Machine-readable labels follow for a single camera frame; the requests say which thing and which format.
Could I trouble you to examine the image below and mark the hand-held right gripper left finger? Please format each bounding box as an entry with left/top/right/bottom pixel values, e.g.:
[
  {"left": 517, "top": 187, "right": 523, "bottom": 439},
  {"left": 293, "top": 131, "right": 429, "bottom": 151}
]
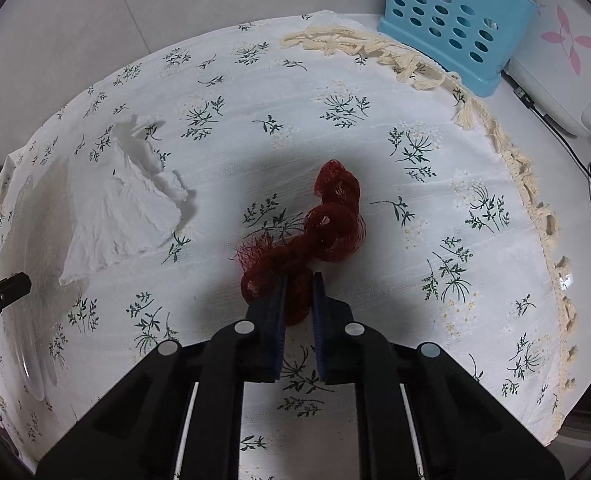
[{"left": 36, "top": 272, "right": 289, "bottom": 480}]

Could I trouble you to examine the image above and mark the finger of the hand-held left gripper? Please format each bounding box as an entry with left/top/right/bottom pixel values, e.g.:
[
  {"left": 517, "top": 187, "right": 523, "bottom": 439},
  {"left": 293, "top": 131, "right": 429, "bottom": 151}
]
[{"left": 0, "top": 272, "right": 32, "bottom": 333}]

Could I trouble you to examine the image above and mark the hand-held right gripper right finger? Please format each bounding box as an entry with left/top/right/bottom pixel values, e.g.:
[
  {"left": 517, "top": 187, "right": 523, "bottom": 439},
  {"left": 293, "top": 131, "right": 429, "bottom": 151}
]
[{"left": 311, "top": 272, "right": 566, "bottom": 480}]

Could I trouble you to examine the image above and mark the clear bubble wrap sheet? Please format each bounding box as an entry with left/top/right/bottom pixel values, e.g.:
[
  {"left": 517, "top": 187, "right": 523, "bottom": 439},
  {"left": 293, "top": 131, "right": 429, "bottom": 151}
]
[{"left": 0, "top": 157, "right": 96, "bottom": 401}]

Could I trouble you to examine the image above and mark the red mesh net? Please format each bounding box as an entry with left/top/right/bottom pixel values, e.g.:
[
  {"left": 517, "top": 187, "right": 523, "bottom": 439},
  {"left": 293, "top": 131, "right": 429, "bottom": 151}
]
[{"left": 233, "top": 159, "right": 366, "bottom": 326}]

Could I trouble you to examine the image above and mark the white crumpled tissue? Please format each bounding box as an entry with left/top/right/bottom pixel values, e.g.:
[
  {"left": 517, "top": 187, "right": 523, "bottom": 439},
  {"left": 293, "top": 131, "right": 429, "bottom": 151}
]
[{"left": 58, "top": 114, "right": 191, "bottom": 286}]

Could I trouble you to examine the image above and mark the white floral tablecloth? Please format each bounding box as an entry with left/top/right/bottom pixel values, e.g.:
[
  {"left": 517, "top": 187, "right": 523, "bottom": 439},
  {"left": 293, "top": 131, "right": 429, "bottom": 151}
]
[{"left": 0, "top": 9, "right": 579, "bottom": 480}]

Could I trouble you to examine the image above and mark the white rice cooker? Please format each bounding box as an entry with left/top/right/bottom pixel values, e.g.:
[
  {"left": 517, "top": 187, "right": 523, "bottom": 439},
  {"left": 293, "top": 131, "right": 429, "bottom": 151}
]
[{"left": 504, "top": 0, "right": 591, "bottom": 136}]

